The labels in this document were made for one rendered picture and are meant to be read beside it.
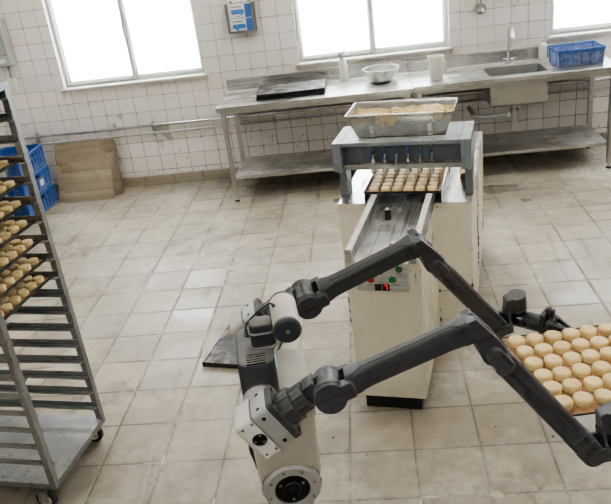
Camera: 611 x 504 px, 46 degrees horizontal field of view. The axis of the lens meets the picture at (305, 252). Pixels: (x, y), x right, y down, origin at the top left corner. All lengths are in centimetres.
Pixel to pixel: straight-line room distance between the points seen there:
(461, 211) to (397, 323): 79
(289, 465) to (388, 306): 150
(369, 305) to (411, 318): 20
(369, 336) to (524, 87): 358
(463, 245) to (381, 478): 134
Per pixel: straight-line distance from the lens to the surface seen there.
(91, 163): 743
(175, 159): 739
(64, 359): 365
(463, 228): 389
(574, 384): 209
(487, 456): 344
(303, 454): 198
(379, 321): 341
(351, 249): 324
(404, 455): 344
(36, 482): 355
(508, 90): 650
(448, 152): 384
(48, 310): 353
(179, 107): 723
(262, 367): 182
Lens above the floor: 226
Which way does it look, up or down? 25 degrees down
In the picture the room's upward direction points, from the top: 7 degrees counter-clockwise
